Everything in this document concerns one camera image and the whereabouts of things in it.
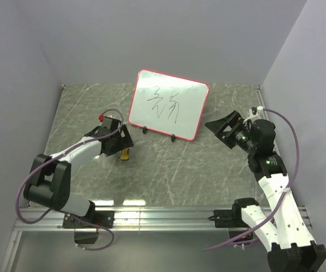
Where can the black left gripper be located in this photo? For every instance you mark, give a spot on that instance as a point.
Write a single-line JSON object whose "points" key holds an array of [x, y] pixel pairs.
{"points": [[125, 141]]}

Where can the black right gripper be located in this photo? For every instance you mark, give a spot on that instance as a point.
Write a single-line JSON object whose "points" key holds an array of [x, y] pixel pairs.
{"points": [[218, 126]]}

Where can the yellow whiteboard eraser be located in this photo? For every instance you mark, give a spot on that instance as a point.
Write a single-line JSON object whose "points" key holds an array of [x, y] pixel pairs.
{"points": [[124, 154]]}

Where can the pink framed whiteboard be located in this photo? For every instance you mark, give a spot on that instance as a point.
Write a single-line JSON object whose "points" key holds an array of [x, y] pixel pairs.
{"points": [[168, 104]]}

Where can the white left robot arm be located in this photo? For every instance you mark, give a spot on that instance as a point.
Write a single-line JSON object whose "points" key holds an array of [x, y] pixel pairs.
{"points": [[48, 182]]}

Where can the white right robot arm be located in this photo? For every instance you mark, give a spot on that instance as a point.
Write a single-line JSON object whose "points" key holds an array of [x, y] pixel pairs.
{"points": [[283, 232]]}

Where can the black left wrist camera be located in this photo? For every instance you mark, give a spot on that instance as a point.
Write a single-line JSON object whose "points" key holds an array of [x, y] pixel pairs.
{"points": [[108, 124]]}

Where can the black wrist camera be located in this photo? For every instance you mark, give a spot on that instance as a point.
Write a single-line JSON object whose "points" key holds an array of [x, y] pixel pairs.
{"points": [[262, 131], [108, 124]]}

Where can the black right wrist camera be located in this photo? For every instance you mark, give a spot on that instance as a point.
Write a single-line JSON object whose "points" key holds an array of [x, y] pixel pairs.
{"points": [[262, 131]]}

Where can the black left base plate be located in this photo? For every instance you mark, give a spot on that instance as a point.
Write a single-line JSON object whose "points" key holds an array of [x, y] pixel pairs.
{"points": [[101, 218]]}

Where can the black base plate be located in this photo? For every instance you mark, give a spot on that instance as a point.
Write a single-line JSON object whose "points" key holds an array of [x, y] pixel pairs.
{"points": [[101, 218], [225, 218]]}

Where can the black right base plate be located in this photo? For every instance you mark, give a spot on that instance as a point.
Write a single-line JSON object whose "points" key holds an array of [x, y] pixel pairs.
{"points": [[225, 218]]}

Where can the aluminium mounting rail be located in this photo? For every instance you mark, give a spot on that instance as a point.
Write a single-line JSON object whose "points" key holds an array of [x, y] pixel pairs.
{"points": [[142, 218]]}

